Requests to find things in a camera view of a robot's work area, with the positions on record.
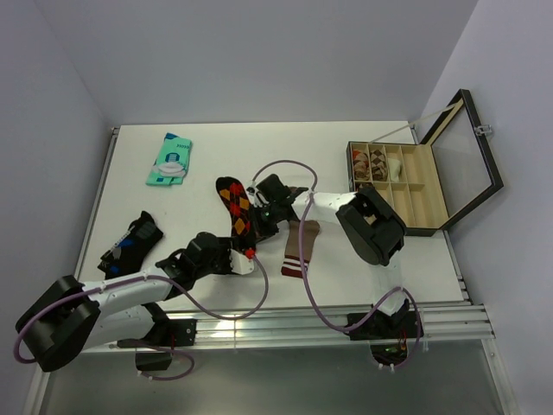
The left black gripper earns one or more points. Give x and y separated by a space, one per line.
225 245

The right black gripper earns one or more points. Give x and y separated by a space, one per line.
262 230

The black red yellow argyle sock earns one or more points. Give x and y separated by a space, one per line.
235 199

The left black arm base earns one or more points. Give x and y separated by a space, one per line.
166 341

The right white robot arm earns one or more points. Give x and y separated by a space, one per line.
374 230

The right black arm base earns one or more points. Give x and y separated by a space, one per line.
376 328

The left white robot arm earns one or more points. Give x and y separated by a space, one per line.
71 316

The brown sock with striped cuff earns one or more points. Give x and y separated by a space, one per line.
299 249

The black blue grey sock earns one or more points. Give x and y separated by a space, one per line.
126 256

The rolled orange beige argyle sock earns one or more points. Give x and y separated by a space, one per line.
360 165

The mint green sock pair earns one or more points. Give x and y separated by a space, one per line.
172 162

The rolled brown beige argyle sock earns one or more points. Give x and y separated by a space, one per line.
378 166

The rolled white sock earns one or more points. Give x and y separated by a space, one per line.
394 169

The black compartment box with lid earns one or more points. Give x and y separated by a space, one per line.
445 176

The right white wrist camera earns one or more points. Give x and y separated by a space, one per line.
254 196

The aluminium table edge rail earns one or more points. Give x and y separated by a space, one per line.
301 327

